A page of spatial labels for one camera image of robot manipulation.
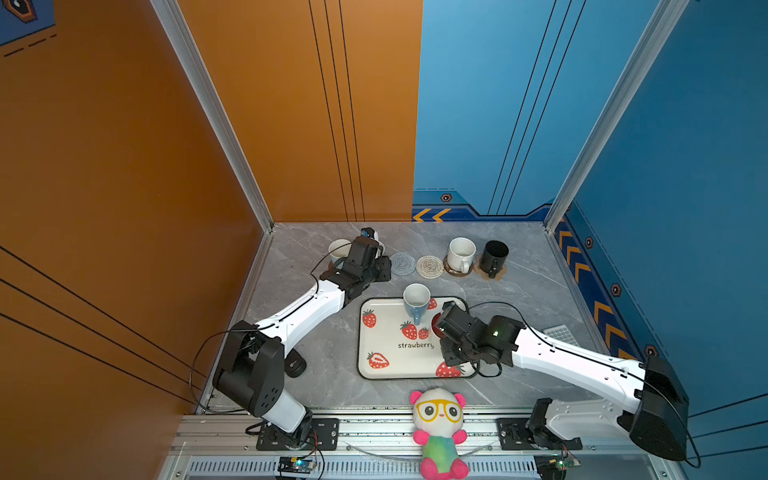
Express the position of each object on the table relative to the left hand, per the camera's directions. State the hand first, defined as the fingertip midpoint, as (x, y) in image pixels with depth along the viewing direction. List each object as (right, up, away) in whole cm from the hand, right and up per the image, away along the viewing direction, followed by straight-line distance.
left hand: (387, 260), depth 87 cm
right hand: (+15, -24, -9) cm, 30 cm away
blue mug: (+9, -12, +5) cm, 16 cm away
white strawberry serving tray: (+1, -25, 0) cm, 25 cm away
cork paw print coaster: (+38, -6, +15) cm, 42 cm away
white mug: (+24, +1, +13) cm, 28 cm away
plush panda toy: (+13, -36, -17) cm, 42 cm away
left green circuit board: (-22, -49, -16) cm, 56 cm away
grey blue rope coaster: (+5, -2, +21) cm, 22 cm away
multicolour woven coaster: (+15, -3, +19) cm, 24 cm away
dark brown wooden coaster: (+23, -5, +17) cm, 29 cm away
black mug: (+35, 0, +12) cm, 37 cm away
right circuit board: (+40, -49, -17) cm, 65 cm away
